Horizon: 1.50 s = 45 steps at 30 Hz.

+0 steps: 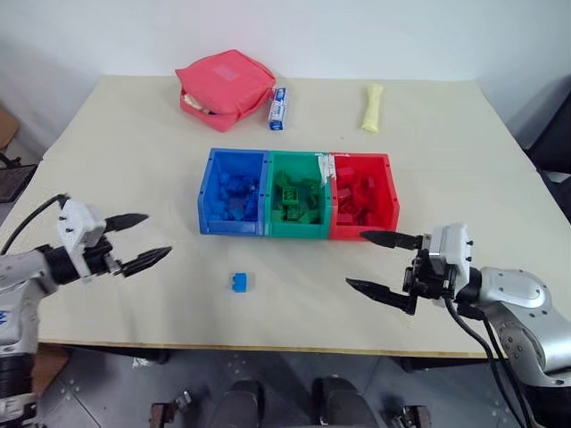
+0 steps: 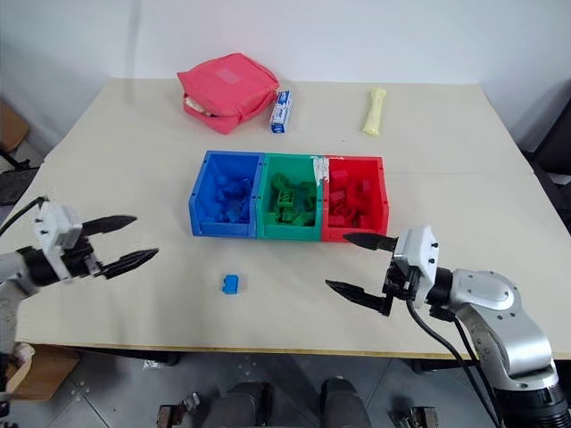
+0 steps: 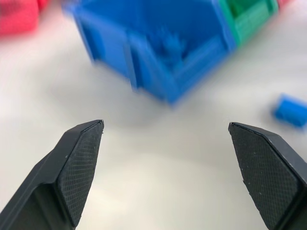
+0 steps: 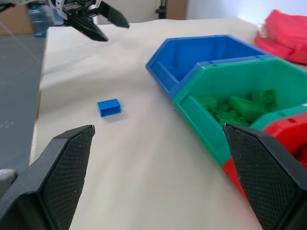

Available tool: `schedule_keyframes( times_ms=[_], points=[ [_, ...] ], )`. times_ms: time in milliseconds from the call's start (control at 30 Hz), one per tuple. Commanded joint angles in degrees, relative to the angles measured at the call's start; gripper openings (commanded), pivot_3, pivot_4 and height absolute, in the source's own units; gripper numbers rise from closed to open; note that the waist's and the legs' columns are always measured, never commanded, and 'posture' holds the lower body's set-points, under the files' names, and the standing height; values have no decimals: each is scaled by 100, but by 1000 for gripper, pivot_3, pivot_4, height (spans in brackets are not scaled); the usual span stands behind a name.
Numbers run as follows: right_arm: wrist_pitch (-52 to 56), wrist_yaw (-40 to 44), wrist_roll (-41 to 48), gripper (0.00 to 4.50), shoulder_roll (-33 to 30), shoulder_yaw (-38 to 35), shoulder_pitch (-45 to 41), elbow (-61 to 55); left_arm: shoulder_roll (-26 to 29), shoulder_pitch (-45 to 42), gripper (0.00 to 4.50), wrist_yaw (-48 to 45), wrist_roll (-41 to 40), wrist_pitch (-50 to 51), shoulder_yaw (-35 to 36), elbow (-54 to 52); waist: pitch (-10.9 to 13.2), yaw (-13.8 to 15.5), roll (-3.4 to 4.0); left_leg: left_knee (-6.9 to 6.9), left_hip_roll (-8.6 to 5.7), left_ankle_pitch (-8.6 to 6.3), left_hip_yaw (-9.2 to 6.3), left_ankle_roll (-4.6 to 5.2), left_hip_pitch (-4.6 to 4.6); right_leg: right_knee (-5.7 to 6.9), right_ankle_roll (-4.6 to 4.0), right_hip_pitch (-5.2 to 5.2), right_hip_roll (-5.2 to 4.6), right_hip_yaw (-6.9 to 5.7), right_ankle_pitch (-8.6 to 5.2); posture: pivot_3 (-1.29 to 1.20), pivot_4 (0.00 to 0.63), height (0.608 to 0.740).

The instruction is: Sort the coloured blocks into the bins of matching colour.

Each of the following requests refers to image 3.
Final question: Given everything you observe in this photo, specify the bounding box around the blue block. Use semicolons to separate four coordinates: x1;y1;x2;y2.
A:
271;92;307;131

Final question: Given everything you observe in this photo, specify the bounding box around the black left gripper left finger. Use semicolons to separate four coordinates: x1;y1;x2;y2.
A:
0;119;105;230

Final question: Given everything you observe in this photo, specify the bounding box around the green plastic bin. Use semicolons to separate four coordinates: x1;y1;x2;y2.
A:
219;0;280;48

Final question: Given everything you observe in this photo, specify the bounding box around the blue plastic bin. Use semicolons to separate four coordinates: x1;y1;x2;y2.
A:
61;0;237;105

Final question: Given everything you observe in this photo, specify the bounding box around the red block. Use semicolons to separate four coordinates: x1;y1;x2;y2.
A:
0;0;50;36

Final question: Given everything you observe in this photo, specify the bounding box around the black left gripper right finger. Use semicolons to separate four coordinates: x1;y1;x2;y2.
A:
228;122;307;230

